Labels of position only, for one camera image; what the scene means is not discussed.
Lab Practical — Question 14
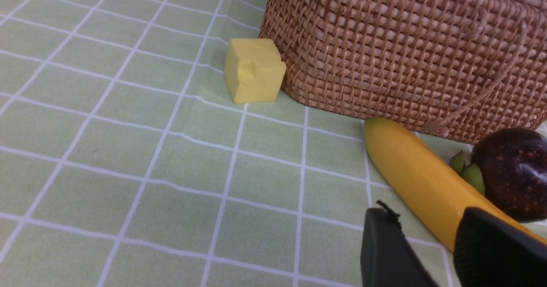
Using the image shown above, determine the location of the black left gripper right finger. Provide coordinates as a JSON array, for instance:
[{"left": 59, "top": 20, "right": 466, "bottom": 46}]
[{"left": 453, "top": 207, "right": 547, "bottom": 287}]

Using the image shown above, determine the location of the dark purple toy mangosteen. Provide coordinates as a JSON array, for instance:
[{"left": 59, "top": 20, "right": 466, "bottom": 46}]
[{"left": 449, "top": 128, "right": 547, "bottom": 223}]

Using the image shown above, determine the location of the yellow toy banana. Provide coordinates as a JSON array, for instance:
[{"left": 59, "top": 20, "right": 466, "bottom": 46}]
[{"left": 363, "top": 117, "right": 546, "bottom": 252}]

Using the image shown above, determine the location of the woven wicker basket green lining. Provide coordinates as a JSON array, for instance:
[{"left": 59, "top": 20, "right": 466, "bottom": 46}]
[{"left": 259, "top": 0, "right": 547, "bottom": 144}]

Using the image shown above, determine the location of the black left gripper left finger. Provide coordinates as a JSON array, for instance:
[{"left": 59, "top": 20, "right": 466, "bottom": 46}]
[{"left": 361, "top": 201, "right": 438, "bottom": 287}]

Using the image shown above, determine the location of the yellow foam cube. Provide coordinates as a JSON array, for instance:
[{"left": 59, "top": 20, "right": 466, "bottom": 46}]
[{"left": 224, "top": 38, "right": 287, "bottom": 104}]

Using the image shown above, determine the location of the green checkered tablecloth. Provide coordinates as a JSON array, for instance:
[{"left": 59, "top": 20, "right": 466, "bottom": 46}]
[{"left": 0, "top": 0, "right": 460, "bottom": 287}]

